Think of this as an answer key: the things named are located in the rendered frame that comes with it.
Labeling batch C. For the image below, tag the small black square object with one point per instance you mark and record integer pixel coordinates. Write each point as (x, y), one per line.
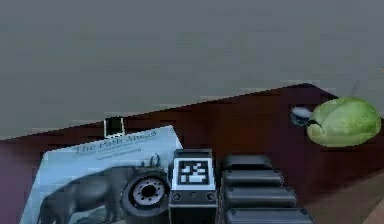
(114, 126)

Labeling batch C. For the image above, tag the green lettuce head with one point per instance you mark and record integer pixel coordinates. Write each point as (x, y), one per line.
(345, 121)

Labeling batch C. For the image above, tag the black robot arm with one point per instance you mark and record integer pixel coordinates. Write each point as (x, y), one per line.
(253, 190)

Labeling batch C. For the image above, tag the small grey round object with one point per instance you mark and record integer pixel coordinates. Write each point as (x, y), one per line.
(300, 115)

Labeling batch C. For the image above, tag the pale blue book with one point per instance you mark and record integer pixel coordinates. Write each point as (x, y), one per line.
(100, 160)

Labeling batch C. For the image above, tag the dark brown wooden table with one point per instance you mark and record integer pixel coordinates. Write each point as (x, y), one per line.
(233, 126)

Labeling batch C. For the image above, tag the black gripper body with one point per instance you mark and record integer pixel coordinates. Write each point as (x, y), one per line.
(146, 194)

